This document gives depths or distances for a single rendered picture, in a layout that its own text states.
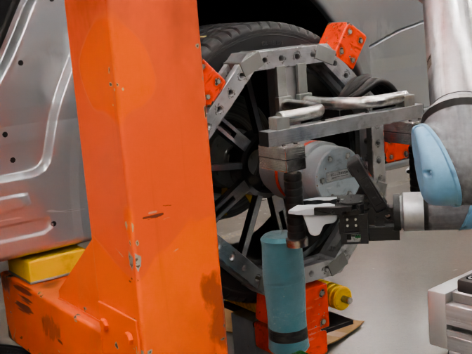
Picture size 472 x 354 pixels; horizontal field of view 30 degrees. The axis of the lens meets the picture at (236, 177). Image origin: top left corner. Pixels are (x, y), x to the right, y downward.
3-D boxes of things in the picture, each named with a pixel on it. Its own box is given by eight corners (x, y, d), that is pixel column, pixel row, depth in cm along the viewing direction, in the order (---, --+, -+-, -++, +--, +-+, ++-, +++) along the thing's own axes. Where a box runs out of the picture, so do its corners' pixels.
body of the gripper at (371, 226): (337, 244, 168) (401, 243, 166) (334, 201, 167) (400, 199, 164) (339, 233, 176) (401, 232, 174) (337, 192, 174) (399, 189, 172)
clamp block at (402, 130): (400, 138, 197) (399, 115, 196) (430, 142, 189) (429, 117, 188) (383, 142, 194) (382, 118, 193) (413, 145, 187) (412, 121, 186)
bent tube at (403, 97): (355, 101, 206) (352, 55, 204) (415, 105, 190) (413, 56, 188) (296, 112, 196) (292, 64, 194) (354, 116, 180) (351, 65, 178)
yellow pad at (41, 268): (64, 258, 204) (62, 237, 203) (90, 270, 193) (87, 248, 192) (7, 272, 196) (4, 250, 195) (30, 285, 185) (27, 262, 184)
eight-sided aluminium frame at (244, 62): (372, 253, 223) (361, 36, 212) (390, 258, 218) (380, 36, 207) (189, 308, 193) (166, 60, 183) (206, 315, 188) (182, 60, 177)
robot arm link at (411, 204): (423, 197, 164) (421, 186, 171) (398, 197, 164) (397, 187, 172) (424, 235, 165) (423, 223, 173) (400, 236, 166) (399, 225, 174)
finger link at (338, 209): (315, 217, 166) (361, 213, 166) (314, 209, 166) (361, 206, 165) (312, 211, 171) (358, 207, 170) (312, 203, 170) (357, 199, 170)
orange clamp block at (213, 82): (208, 81, 191) (180, 54, 186) (228, 81, 184) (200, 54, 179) (191, 106, 189) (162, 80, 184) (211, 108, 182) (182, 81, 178)
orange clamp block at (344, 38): (331, 69, 210) (346, 36, 211) (354, 70, 203) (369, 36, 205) (312, 55, 206) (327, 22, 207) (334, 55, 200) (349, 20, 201)
